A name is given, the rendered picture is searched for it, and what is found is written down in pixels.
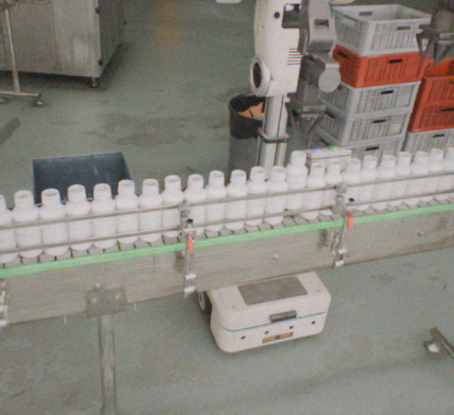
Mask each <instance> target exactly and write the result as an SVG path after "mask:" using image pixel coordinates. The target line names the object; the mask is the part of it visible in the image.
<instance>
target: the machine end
mask: <svg viewBox="0 0 454 415"><path fill-rule="evenodd" d="M9 11H10V18H11V25H12V32H13V40H14V46H15V53H16V60H17V68H18V72H29V73H43V74H67V75H80V76H90V78H91V82H90V83H88V84H87V86H88V87H89V88H92V89H96V88H99V87H100V83H97V82H95V77H99V76H100V75H101V74H102V72H103V70H104V69H105V67H106V66H111V65H112V62H111V60H109V59H110V58H111V56H112V54H113V53H114V51H115V50H116V48H117V47H122V44H121V43H120V40H121V38H122V37H123V35H124V33H125V25H126V20H125V15H124V0H19V1H18V2H16V5H15V6H13V7H12V8H11V7H9ZM0 70H12V63H11V56H10V49H8V43H7V34H6V28H5V21H4V12H1V13H0Z"/></svg>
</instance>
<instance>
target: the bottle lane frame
mask: <svg viewBox="0 0 454 415"><path fill-rule="evenodd" d="M417 206H418V205H417ZM386 211H387V210H386ZM342 217H343V216H342ZM359 217H360V219H359V220H356V219H355V218H353V222H352V224H351V226H350V228H347V233H346V237H345V240H344V244H343V246H344V247H345V248H346V250H347V252H346V254H345V255H344V256H343V260H342V261H343V265H342V266H346V265H350V264H357V263H361V262H371V261H377V260H382V259H387V258H393V257H397V256H404V255H408V254H419V253H424V252H429V251H435V250H440V249H445V248H451V247H454V203H450V202H449V204H442V205H441V204H440V203H439V205H436V206H430V205H428V207H420V206H418V207H416V208H409V207H408V210H403V211H399V210H398V209H397V212H391V213H390V212H388V211H387V212H386V213H384V214H378V213H377V212H376V215H366V214H364V216H359ZM330 218H331V217H330ZM343 220H344V217H343V218H342V219H339V220H333V219H332V218H331V221H326V222H322V221H321V220H320V219H319V221H320V222H319V223H309V222H308V221H307V222H308V223H307V224H301V225H298V224H297V223H295V225H294V226H287V227H286V226H285V225H284V224H283V225H284V227H281V228H275V229H274V228H272V227H270V229H268V230H260V229H259V228H258V227H257V229H258V231H255V232H247V230H246V229H245V230H246V233H243V234H236V235H235V234H234V233H232V235H230V236H221V235H220V234H219V233H218V237H217V238H211V239H209V238H208V237H207V235H206V238H205V239H198V240H196V241H197V242H196V244H193V250H192V262H191V266H192V272H193V273H195V278H194V280H193V285H194V288H195V290H194V291H193V293H194V294H195V293H199V292H206V291H211V290H215V289H216V288H221V287H226V286H235V285H242V284H247V283H252V282H257V281H263V280H268V279H273V278H283V277H288V276H293V275H299V274H304V273H310V272H314V271H321V270H329V269H331V268H332V259H333V258H334V256H333V251H331V248H332V244H333V242H335V239H334V238H333V237H334V233H335V230H340V229H341V227H342V224H343ZM185 245H186V241H185V242H180V241H179V240H177V242H176V243H172V244H166V242H165V241H162V245H158V246H152V245H151V244H150V243H149V247H140V248H136V246H134V248H133V250H127V251H121V249H120V248H119V247H118V252H114V253H106V252H105V250H103V254H96V255H90V254H89V253H88V252H87V255H86V256H83V257H75V258H74V257H73V255H72V254H71V258H69V259H63V260H58V259H57V257H56V256H55V257H54V261H49V262H42V263H41V262H40V259H38V261H37V264H30V265H23V262H22V261H21V263H20V266H18V267H11V268H6V266H5V264H4V266H2V269H0V282H2V281H7V285H8V291H6V293H4V295H10V301H11V305H8V308H7V312H6V318H8V319H10V324H7V325H6V327H12V326H13V325H23V324H27V323H33V322H38V321H44V320H49V319H54V318H60V317H64V316H70V315H75V314H80V313H86V312H88V309H87V295H88V294H89V293H90V292H91V291H93V290H99V289H105V288H110V287H117V286H120V287H121V288H123V289H124V290H125V293H126V306H127V305H133V303H138V302H143V301H153V300H159V299H163V298H169V297H175V296H179V295H183V288H182V286H183V282H184V278H183V273H184V264H185ZM6 327H5V328H6Z"/></svg>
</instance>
